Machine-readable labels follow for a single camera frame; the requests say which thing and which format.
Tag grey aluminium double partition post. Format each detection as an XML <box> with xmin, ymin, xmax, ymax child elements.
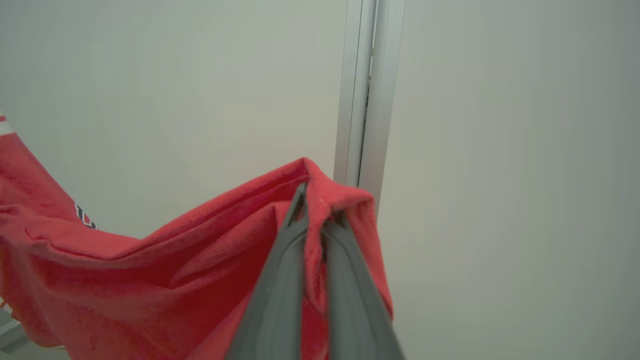
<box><xmin>333</xmin><ymin>0</ymin><xmax>406</xmax><ymax>217</ymax></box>

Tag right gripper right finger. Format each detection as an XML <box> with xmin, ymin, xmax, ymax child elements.
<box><xmin>320</xmin><ymin>210</ymin><xmax>406</xmax><ymax>360</ymax></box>

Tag red shirt white stripes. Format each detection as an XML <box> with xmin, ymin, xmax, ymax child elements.
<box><xmin>0</xmin><ymin>112</ymin><xmax>395</xmax><ymax>360</ymax></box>

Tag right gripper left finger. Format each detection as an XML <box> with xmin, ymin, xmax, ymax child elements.
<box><xmin>225</xmin><ymin>182</ymin><xmax>309</xmax><ymax>360</ymax></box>

